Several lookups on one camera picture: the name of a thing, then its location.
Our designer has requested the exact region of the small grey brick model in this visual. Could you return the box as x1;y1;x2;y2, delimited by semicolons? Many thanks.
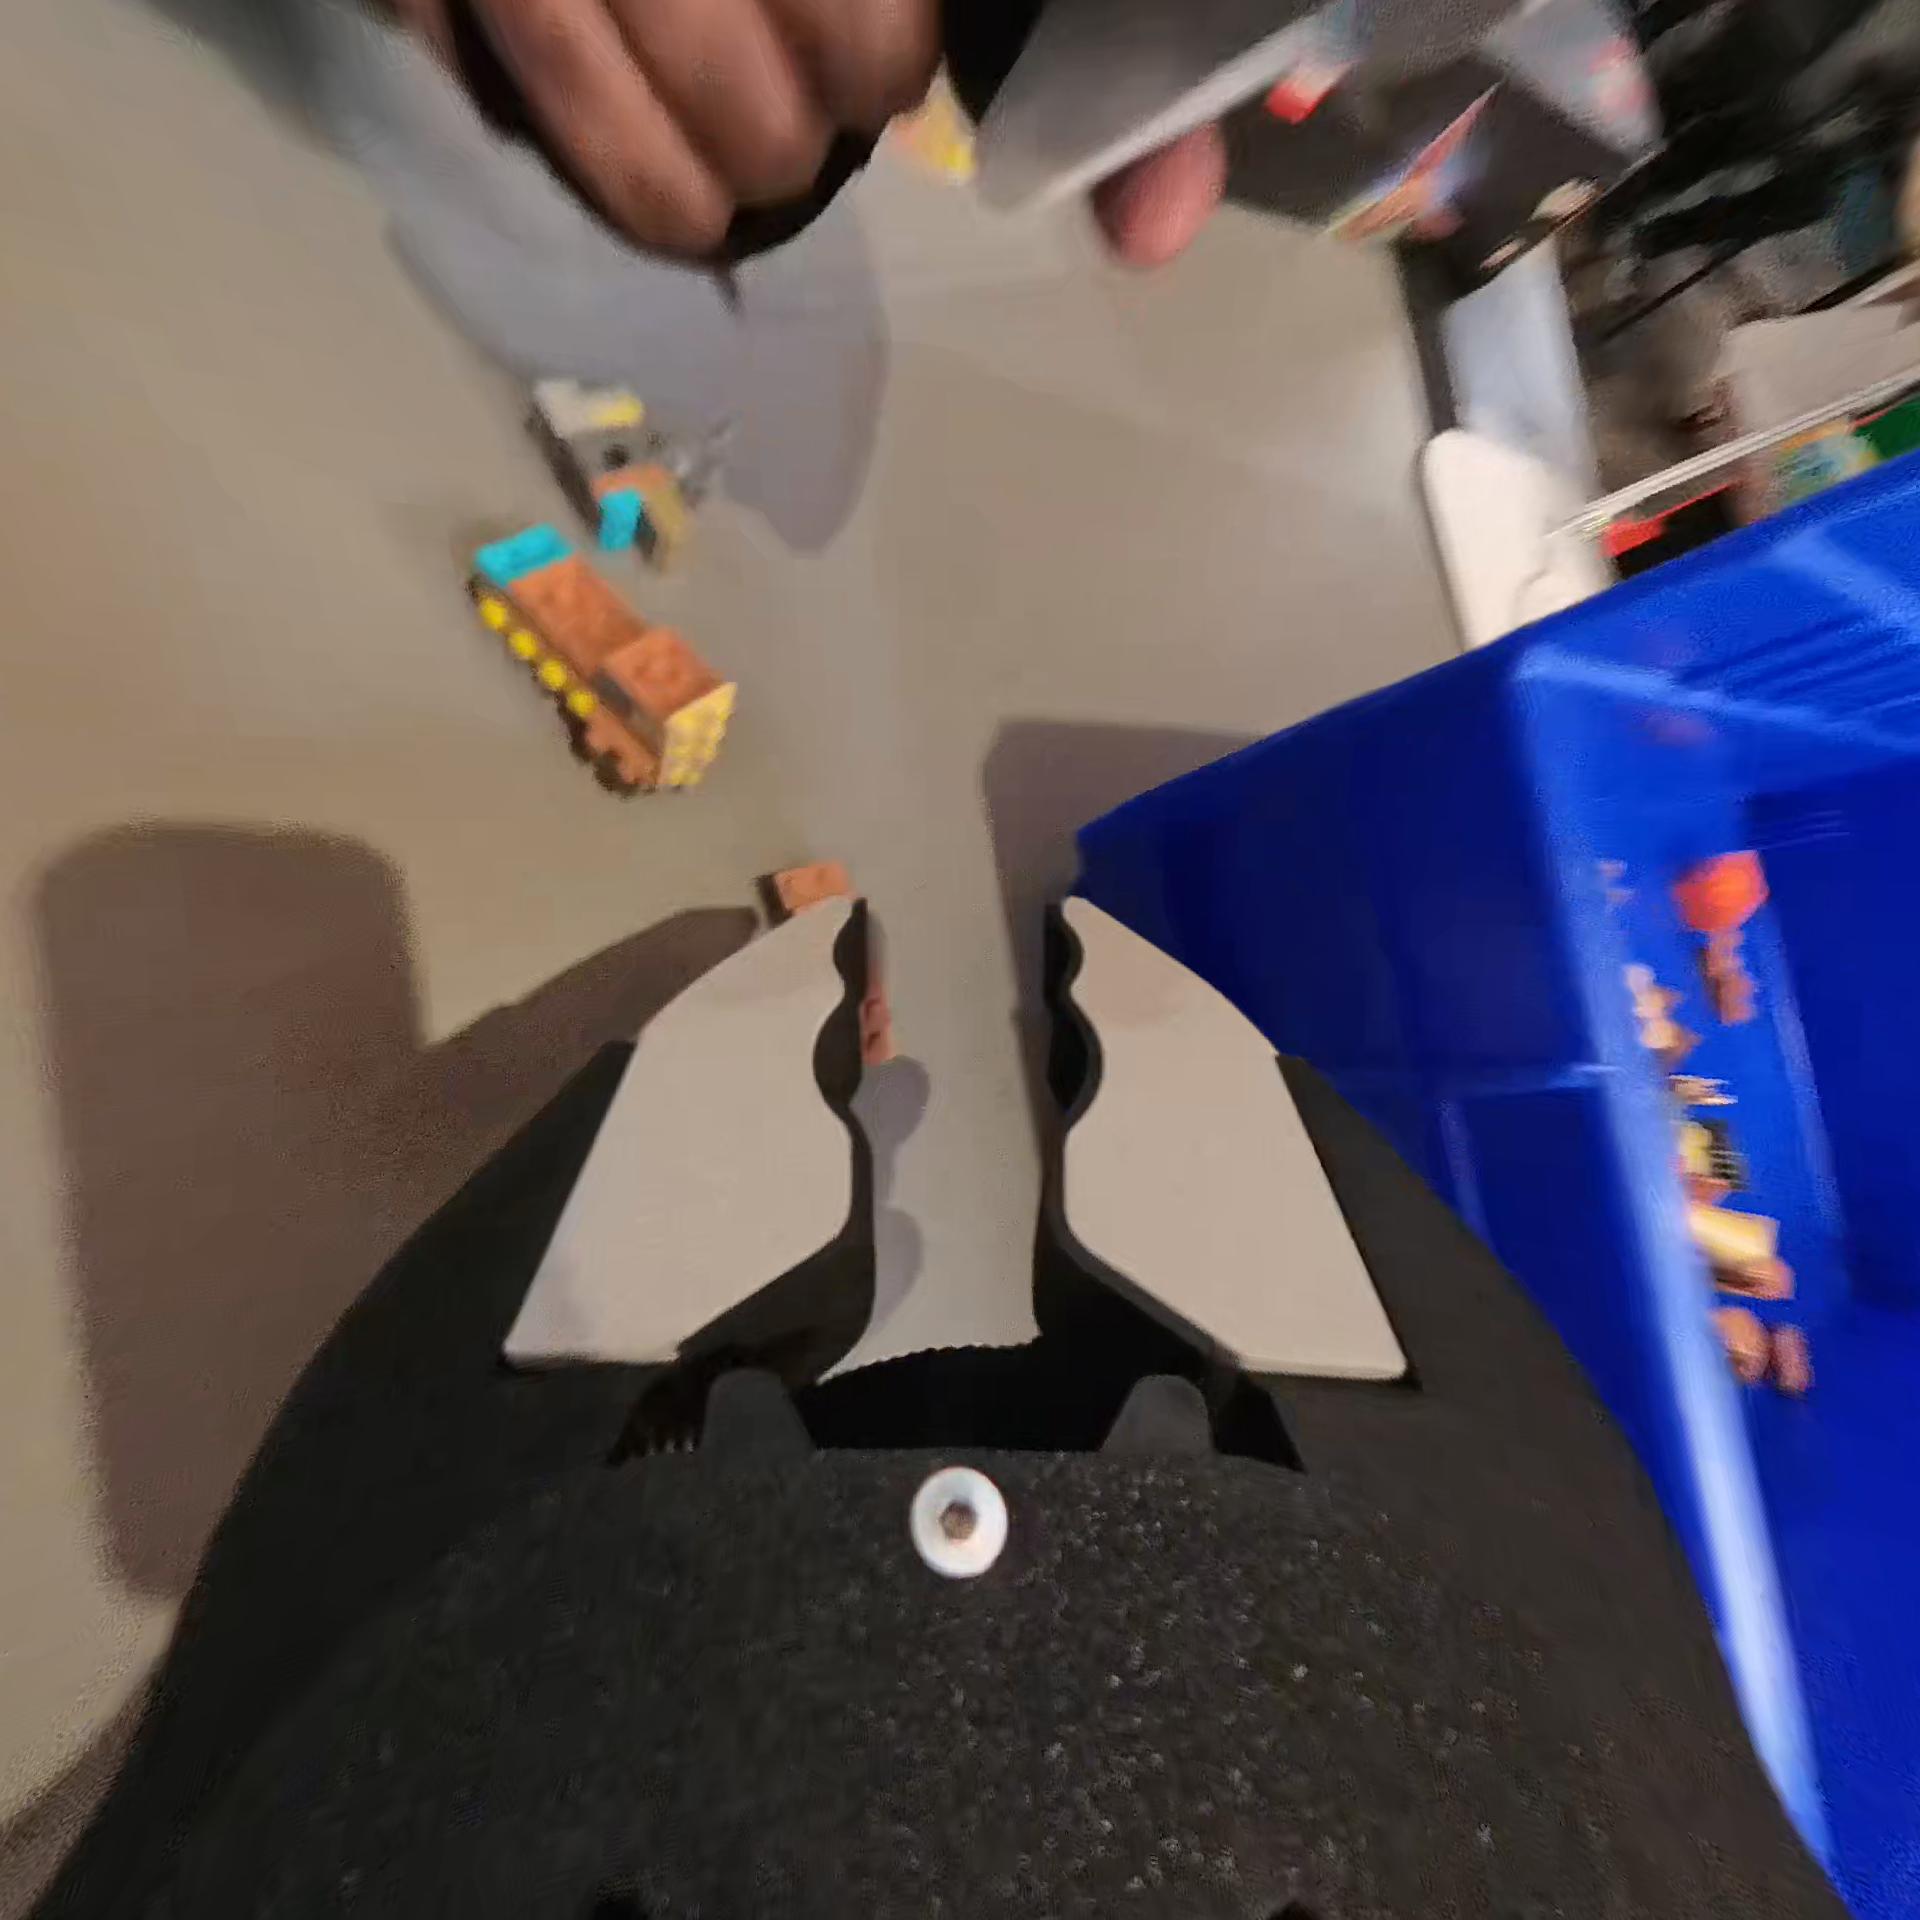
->
529;376;736;571

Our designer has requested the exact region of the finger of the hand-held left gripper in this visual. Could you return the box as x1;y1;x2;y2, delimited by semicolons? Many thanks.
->
1320;0;1665;154
972;28;1356;214

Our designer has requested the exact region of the colourful printed box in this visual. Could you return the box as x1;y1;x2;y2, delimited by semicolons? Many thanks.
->
1762;394;1920;520

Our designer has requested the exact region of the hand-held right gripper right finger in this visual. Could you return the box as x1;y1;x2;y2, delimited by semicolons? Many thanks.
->
1043;896;1414;1384

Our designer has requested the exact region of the orange yellow brick train model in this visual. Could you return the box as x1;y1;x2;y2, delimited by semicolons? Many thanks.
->
470;526;740;797

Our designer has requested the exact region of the person's left hand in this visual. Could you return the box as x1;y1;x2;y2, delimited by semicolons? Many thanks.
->
387;0;1230;272

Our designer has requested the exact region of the pile of loose toy bricks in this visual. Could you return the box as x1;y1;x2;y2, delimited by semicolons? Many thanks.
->
1598;848;1825;1396

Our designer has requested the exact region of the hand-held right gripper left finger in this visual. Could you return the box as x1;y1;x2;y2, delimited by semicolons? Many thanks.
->
504;896;880;1373

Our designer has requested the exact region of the blue plastic bin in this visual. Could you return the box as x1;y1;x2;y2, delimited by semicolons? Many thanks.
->
1073;451;1920;1920

